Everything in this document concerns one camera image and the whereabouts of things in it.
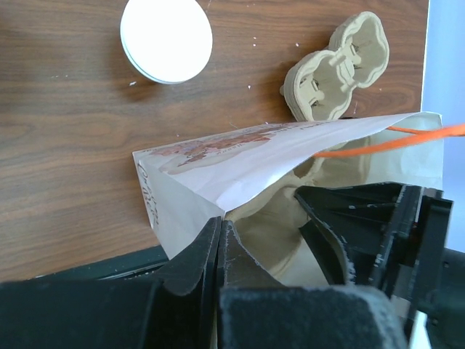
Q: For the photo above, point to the cream paper gift bag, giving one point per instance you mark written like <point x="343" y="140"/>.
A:
<point x="250" y="176"/>

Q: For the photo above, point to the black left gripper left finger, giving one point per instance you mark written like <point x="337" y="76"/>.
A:
<point x="173" y="308"/>

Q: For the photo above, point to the beige pulp cup carrier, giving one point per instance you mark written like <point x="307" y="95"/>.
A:
<point x="320" y="86"/>

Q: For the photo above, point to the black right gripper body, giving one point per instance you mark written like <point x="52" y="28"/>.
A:
<point x="431" y="277"/>

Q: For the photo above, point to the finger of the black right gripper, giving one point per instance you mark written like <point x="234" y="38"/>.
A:
<point x="330" y="252"/>
<point x="362" y="216"/>

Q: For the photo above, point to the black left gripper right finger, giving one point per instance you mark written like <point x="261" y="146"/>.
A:
<point x="255" y="311"/>

